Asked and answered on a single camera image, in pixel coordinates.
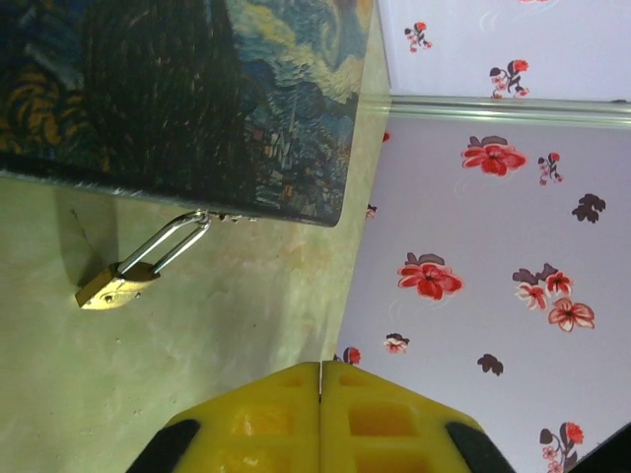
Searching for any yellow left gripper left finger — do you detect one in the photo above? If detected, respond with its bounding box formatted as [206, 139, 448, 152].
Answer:
[125, 361, 322, 473]

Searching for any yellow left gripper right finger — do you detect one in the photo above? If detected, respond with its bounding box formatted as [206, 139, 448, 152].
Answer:
[320, 361, 515, 473]

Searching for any brass padlock with steel shackle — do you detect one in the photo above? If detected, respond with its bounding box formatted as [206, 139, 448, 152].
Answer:
[74, 211, 212, 311]

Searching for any metal box hasp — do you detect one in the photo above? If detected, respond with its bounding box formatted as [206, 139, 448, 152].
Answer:
[193, 208, 258, 224]

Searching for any floral patterned cloth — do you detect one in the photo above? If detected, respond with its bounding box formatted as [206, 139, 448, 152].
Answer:
[332, 0, 631, 473]

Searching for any box with painting print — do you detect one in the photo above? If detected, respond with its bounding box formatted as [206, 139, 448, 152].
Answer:
[0, 0, 375, 229]

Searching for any metal rail strip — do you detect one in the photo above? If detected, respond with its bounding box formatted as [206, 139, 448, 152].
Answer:
[386, 95, 631, 131]

